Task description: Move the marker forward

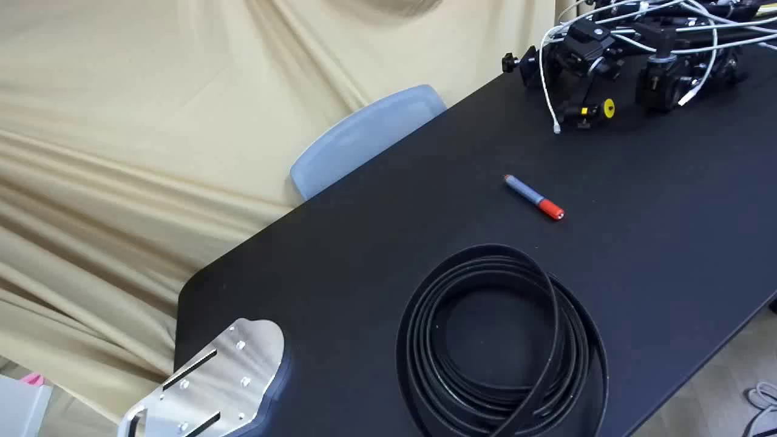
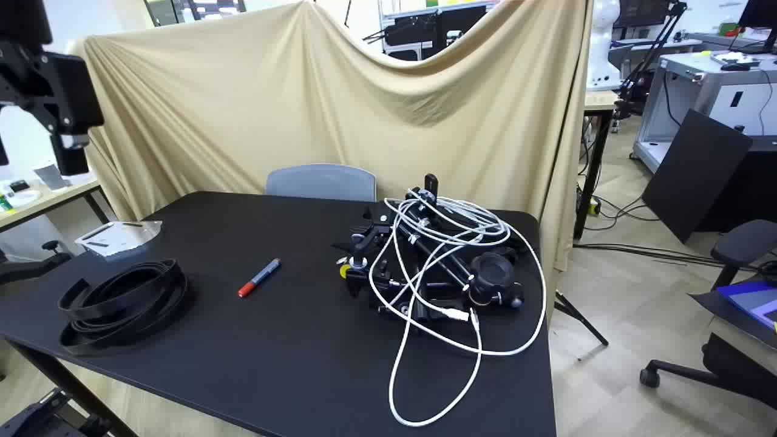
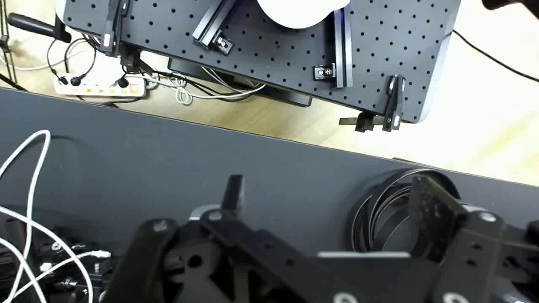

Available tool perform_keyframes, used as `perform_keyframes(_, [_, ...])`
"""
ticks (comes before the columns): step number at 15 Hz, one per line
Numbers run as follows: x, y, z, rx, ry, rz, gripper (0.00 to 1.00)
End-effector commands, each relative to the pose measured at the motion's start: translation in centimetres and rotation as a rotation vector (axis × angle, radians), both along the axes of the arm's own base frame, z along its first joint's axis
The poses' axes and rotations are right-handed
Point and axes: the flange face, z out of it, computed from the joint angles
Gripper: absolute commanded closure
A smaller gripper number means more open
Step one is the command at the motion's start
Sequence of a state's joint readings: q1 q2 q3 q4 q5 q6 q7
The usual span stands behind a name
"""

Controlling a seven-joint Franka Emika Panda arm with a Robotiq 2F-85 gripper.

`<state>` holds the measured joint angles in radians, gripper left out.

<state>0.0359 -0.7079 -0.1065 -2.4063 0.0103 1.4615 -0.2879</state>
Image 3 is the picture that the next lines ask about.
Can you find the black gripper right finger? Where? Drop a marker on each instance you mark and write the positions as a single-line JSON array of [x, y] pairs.
[[477, 257]]

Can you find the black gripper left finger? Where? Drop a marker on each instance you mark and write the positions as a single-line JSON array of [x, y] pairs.
[[169, 257]]

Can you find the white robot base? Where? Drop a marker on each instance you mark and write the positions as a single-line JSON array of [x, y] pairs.
[[297, 11]]

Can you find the black table clamp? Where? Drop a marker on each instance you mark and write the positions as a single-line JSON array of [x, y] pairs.
[[115, 27], [393, 102]]

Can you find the white power strip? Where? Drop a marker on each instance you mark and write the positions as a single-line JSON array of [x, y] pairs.
[[101, 86]]

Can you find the dark perforated mounting board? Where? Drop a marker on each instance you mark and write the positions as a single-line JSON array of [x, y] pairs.
[[393, 43]]

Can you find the pile of black camera mounts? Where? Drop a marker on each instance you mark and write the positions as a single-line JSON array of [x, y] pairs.
[[61, 274]]

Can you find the aluminium rail bracket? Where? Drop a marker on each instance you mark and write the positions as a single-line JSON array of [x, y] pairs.
[[212, 25], [340, 50]]

